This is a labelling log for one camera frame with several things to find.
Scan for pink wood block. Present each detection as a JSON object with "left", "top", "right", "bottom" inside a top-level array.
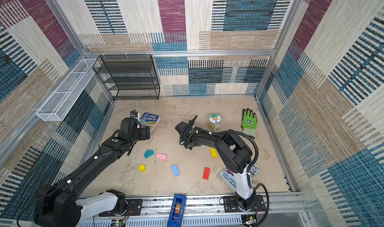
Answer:
[{"left": 156, "top": 153, "right": 167, "bottom": 161}]

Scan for light blue wood block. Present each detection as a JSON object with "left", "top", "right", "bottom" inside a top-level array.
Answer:
[{"left": 171, "top": 164, "right": 180, "bottom": 177}]

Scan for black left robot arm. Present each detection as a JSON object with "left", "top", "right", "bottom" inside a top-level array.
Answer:
[{"left": 34, "top": 118, "right": 151, "bottom": 227}]

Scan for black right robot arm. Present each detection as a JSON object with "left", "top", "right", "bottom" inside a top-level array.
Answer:
[{"left": 175, "top": 117, "right": 259, "bottom": 201}]

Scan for teal wood block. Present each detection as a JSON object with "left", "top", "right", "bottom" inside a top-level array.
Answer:
[{"left": 144, "top": 150, "right": 155, "bottom": 159}]

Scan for yellow rectangular wood block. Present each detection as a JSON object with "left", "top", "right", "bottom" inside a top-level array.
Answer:
[{"left": 210, "top": 148, "right": 218, "bottom": 158}]

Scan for red wood block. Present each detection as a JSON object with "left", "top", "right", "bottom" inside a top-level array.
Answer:
[{"left": 203, "top": 167, "right": 211, "bottom": 180}]

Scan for blue treehouse paperback book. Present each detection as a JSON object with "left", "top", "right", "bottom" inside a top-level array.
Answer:
[{"left": 139, "top": 112, "right": 161, "bottom": 133}]

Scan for sunflower seed can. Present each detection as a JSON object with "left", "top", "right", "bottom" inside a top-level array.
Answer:
[{"left": 209, "top": 114, "right": 222, "bottom": 131}]

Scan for yellow wood cylinder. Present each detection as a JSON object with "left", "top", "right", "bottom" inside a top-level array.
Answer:
[{"left": 139, "top": 165, "right": 146, "bottom": 172}]

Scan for green black work glove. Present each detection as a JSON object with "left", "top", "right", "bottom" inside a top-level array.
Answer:
[{"left": 241, "top": 108, "right": 258, "bottom": 138}]

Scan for black wire mesh shelf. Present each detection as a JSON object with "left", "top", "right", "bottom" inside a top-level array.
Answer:
[{"left": 93, "top": 54, "right": 161, "bottom": 101}]

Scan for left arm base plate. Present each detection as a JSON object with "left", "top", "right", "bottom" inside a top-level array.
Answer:
[{"left": 98, "top": 199, "right": 143, "bottom": 217}]

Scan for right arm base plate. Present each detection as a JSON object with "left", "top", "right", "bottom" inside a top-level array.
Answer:
[{"left": 222, "top": 195, "right": 267, "bottom": 213}]

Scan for blue tool on rail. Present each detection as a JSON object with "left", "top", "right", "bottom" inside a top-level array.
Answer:
[{"left": 167, "top": 194, "right": 187, "bottom": 227}]

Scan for white wire mesh basket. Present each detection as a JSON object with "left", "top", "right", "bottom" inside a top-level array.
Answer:
[{"left": 37, "top": 59, "right": 96, "bottom": 122}]

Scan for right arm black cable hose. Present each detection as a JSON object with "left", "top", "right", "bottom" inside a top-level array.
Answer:
[{"left": 206, "top": 129, "right": 270, "bottom": 227}]

